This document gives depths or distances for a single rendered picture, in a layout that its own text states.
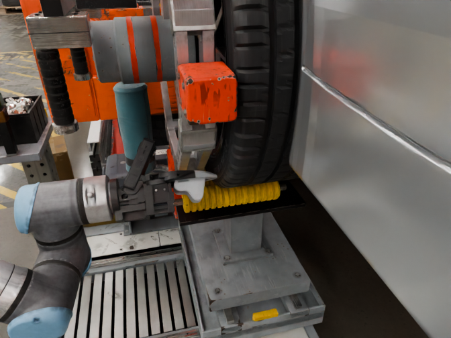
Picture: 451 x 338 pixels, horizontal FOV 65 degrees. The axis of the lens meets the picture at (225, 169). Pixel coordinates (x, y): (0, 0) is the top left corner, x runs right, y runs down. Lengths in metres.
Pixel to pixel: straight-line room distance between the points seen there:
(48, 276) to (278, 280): 0.63
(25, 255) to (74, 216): 0.97
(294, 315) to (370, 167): 0.78
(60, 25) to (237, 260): 0.79
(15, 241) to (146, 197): 1.13
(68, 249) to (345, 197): 0.55
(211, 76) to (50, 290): 0.45
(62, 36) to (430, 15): 0.52
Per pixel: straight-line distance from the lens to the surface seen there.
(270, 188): 0.90
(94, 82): 1.33
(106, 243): 1.48
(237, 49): 0.56
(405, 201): 0.34
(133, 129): 1.00
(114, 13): 3.22
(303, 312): 1.11
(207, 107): 0.52
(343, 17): 0.41
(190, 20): 0.58
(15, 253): 1.70
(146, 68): 0.80
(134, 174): 0.72
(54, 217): 0.72
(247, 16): 0.55
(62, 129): 0.71
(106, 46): 0.79
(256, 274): 1.10
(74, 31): 0.66
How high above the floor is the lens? 1.03
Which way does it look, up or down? 31 degrees down
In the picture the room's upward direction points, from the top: straight up
